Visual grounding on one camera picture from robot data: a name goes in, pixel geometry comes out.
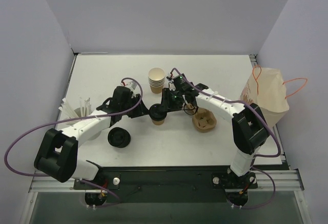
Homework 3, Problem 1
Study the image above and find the black cup lid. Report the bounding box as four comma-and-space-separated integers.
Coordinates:
149, 104, 167, 121

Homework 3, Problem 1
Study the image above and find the brown paper cup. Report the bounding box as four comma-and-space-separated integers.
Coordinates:
152, 119, 165, 126

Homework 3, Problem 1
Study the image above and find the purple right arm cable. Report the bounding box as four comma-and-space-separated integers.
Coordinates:
170, 67, 281, 209

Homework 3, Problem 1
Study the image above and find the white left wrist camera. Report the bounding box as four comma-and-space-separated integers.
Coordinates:
121, 81, 137, 92

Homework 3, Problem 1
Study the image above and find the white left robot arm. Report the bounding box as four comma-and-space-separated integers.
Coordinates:
34, 86, 149, 189

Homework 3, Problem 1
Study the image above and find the paper bag with orange handles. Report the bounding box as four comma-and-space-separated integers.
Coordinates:
240, 65, 308, 128

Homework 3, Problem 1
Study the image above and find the white cup holding straws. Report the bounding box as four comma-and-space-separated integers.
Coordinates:
73, 107, 82, 123

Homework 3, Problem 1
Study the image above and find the stack of brown paper cups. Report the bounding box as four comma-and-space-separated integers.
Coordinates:
148, 68, 166, 94

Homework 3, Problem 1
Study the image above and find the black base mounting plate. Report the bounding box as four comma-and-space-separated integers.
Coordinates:
73, 166, 257, 204

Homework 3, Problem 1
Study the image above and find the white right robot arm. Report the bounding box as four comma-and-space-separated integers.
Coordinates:
156, 74, 270, 187

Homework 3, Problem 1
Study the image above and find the stack of black cup lids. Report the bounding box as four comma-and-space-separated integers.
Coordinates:
108, 127, 131, 148

